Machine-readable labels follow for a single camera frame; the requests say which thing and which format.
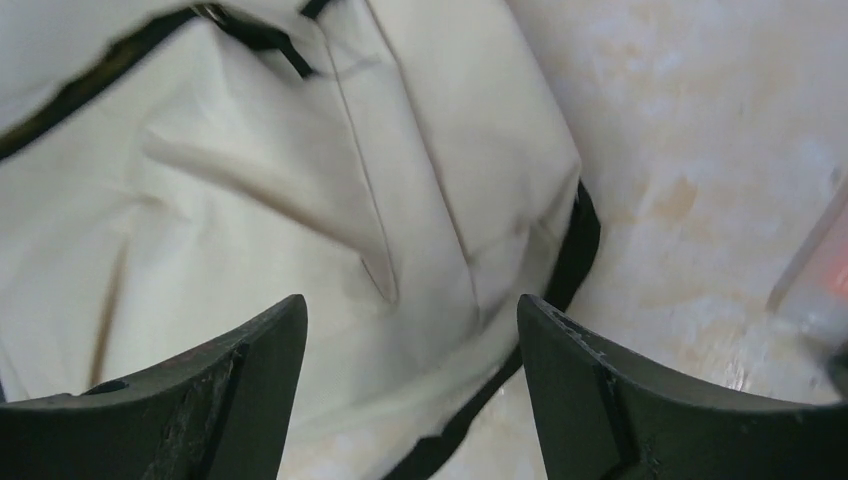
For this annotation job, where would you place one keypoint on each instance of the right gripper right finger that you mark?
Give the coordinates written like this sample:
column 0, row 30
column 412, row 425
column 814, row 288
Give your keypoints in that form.
column 603, row 411

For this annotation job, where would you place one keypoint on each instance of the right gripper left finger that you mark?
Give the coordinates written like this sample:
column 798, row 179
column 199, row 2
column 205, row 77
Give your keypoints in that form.
column 218, row 411

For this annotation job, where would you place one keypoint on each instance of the beige canvas backpack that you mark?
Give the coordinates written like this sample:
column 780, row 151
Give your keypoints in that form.
column 169, row 169

